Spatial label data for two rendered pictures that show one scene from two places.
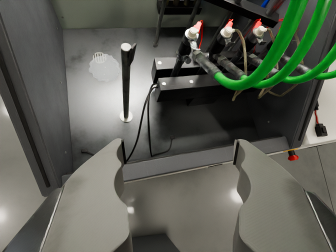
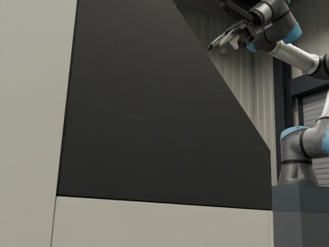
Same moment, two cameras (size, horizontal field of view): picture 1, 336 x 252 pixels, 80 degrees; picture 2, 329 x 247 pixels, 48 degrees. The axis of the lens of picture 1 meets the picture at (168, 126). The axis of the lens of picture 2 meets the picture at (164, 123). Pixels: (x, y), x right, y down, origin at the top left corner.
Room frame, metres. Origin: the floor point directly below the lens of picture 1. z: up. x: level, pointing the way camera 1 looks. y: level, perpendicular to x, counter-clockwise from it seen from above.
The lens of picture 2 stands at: (-0.01, 1.17, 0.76)
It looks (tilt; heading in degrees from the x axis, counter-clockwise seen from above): 14 degrees up; 280
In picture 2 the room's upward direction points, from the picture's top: 2 degrees clockwise
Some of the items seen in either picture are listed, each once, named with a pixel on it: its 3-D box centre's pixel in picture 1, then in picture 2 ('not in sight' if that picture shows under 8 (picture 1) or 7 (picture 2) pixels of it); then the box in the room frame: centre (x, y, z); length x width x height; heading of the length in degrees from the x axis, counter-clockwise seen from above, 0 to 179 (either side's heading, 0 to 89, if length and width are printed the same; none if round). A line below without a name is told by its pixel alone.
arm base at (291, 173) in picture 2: not in sight; (297, 174); (-0.27, -0.38, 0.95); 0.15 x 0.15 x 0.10
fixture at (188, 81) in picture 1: (205, 81); not in sight; (0.39, -0.02, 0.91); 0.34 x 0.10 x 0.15; 135
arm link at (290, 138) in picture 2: not in sight; (297, 144); (-0.28, -0.37, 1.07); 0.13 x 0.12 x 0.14; 134
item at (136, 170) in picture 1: (182, 162); not in sight; (0.14, -0.10, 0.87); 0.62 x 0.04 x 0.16; 135
